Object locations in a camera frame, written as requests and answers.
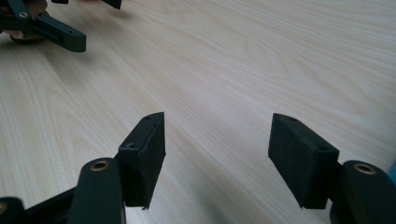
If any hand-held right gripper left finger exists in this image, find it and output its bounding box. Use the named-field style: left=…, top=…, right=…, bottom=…
left=116, top=111, right=166, bottom=211

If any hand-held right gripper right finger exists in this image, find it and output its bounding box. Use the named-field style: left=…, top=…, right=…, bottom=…
left=268, top=112, right=340, bottom=210

